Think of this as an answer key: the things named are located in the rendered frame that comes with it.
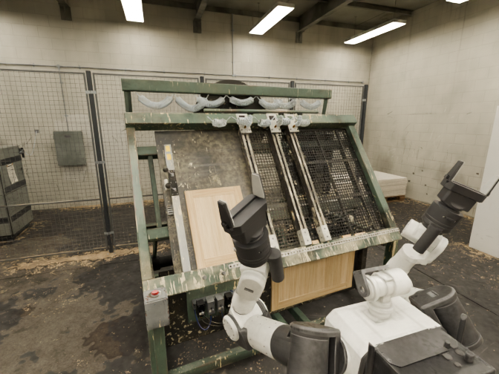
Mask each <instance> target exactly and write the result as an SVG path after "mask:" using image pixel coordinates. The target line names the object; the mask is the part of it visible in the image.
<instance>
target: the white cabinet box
mask: <svg viewBox="0 0 499 374"><path fill-rule="evenodd" d="M494 175H497V176H499V106H497V110H496V114H495V121H494V125H493V129H492V135H491V139H490V143H489V150H488V154H487V158H486V164H485V168H484V173H483V179H482V183H481V187H480V189H482V187H484V186H485V185H486V184H487V183H488V182H489V181H490V179H491V178H492V177H493V176H494ZM469 247H472V248H473V249H476V250H479V251H481V252H484V253H486V254H488V255H491V256H494V257H497V258H499V182H498V184H497V185H496V186H495V187H494V189H493V190H492V192H491V193H490V195H489V196H488V197H487V198H486V199H485V200H484V201H483V202H482V203H477V208H476V212H475V216H474V223H473V227H472V233H471V237H470V241H469Z"/></svg>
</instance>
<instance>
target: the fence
mask: <svg viewBox="0 0 499 374"><path fill-rule="evenodd" d="M166 146H167V145H164V146H163V149H164V154H165V159H166V167H167V168H168V169H169V170H174V169H175V167H174V162H173V157H172V149H171V145H169V147H170V151H166ZM167 154H171V157H172V159H171V160H167ZM170 193H171V189H170ZM171 199H172V205H173V209H174V218H175V227H176V232H177V241H178V246H179V252H180V261H181V266H182V271H183V272H188V271H191V267H190V262H189V253H188V249H187V244H186V236H185V231H184V226H183V217H182V212H181V207H180V199H179V195H176V196H172V193H171Z"/></svg>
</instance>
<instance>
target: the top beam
mask: <svg viewBox="0 0 499 374"><path fill-rule="evenodd" d="M250 116H252V117H253V118H252V119H251V120H252V124H251V126H250V128H251V129H268V128H269V127H261V126H258V121H257V120H260V119H267V117H266V114H253V115H250ZM124 117H125V129H126V127H134V128H135V131H176V130H233V129H239V125H238V124H237V122H236V121H237V120H235V119H237V117H236V114H198V113H133V112H125V113H124ZM208 117H209V118H210V119H211V120H214V119H225V120H227V119H228V118H229V117H230V118H229V119H228V120H227V121H226V123H227V125H226V126H224V127H220V128H218V127H214V126H212V121H211V120H210V119H209V118H208ZM232 117H234V118H235V119H233V118H232ZM254 117H255V118H256V119H257V120H256V119H255V118H254ZM294 117H296V118H297V119H298V117H299V115H298V114H294ZM301 117H302V119H308V120H310V119H311V118H312V119H311V121H310V124H309V125H308V126H306V125H305V126H306V127H302V126H299V127H298V128H346V127H347V126H349V125H355V124H357V121H356V118H355V116H354V115H327V114H303V115H301ZM296 118H295V119H296ZM297 119H296V122H297Z"/></svg>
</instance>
